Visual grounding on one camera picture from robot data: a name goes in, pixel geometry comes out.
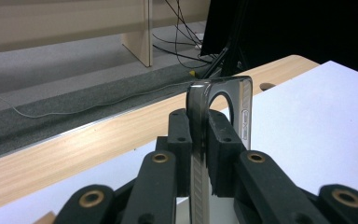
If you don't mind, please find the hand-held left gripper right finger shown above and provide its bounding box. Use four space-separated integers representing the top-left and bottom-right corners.
206 109 247 199

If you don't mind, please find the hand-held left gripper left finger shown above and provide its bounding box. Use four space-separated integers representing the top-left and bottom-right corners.
155 107 194 198

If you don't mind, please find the grey transparent phone case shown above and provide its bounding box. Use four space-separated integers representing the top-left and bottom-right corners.
186 75 254 224

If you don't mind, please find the black tripod stand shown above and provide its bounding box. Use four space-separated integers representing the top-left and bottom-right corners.
199 0 253 78

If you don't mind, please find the wooden table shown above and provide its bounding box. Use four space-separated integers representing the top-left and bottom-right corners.
0 54 321 216

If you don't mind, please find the beige wooden furniture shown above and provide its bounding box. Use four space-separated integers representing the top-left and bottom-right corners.
0 0 212 68

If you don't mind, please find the black cable bundle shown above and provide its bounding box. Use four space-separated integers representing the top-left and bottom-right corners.
152 0 227 70

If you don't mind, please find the white floor cable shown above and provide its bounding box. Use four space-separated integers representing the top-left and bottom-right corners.
0 81 194 119

